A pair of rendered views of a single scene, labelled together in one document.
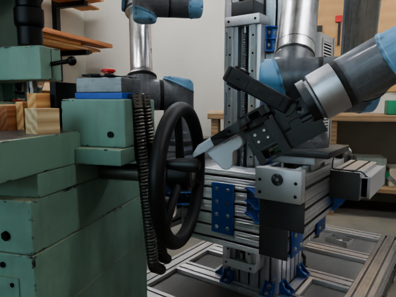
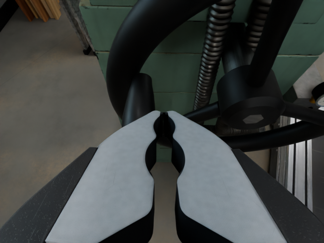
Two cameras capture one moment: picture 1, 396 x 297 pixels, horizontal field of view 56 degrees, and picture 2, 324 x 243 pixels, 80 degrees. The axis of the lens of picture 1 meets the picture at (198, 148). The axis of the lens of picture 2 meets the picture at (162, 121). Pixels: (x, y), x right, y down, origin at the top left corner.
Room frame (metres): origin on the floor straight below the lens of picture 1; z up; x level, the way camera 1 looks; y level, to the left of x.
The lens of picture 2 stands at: (0.61, -0.06, 0.98)
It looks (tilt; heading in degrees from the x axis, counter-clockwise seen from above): 61 degrees down; 73
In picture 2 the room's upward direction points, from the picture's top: 2 degrees clockwise
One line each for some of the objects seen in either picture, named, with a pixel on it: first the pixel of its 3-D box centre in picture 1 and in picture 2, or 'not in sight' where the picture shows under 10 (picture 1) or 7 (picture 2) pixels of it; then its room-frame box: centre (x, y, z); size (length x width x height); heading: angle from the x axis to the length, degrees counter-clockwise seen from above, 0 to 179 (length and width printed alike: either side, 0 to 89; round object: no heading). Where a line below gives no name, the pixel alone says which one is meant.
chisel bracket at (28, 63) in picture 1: (25, 68); not in sight; (0.83, 0.38, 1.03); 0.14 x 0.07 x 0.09; 74
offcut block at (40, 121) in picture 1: (42, 121); not in sight; (0.65, 0.27, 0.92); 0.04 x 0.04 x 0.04; 54
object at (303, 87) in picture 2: not in sight; (296, 88); (1.04, 0.15, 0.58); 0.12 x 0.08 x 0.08; 74
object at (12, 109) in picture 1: (39, 116); not in sight; (0.81, 0.34, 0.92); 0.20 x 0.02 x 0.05; 164
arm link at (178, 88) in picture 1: (176, 93); not in sight; (1.44, 0.08, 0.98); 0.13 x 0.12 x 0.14; 100
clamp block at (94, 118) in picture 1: (111, 121); not in sight; (0.76, 0.18, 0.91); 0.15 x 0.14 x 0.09; 164
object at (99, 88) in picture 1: (112, 85); not in sight; (0.77, 0.17, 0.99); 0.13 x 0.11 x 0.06; 164
